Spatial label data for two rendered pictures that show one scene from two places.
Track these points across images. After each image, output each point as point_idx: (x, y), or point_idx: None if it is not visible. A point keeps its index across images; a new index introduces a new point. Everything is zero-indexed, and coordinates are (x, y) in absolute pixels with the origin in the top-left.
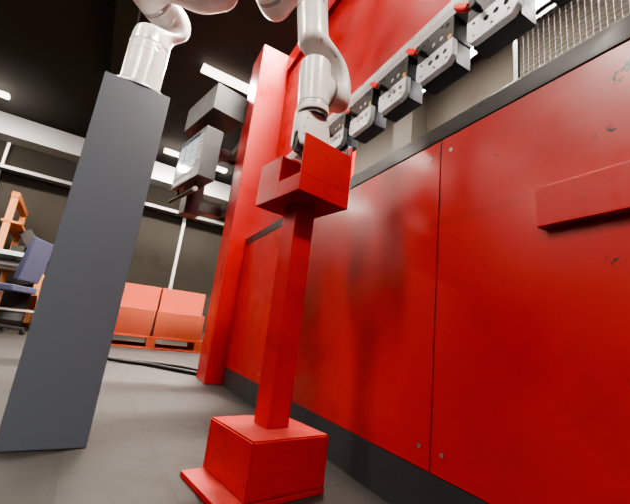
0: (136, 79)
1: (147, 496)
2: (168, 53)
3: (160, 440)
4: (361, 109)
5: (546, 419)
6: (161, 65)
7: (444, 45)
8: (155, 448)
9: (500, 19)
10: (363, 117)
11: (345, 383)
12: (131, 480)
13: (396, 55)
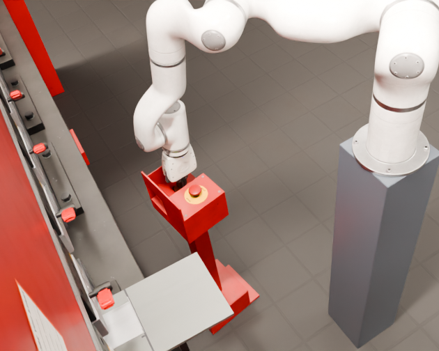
0: (368, 123)
1: (263, 273)
2: (374, 97)
3: (296, 345)
4: (47, 201)
5: None
6: (370, 111)
7: (3, 88)
8: (291, 329)
9: None
10: (54, 208)
11: None
12: (279, 284)
13: None
